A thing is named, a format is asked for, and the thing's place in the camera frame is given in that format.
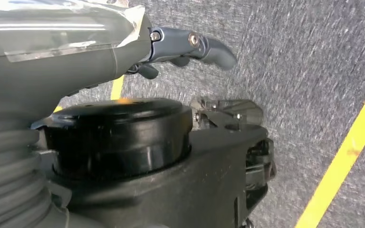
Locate yellow floor tape line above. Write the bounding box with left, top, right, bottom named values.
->
left=294, top=99, right=365, bottom=228
left=53, top=75, right=125, bottom=113

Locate black robot body housing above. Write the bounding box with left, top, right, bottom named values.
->
left=31, top=97, right=278, bottom=228

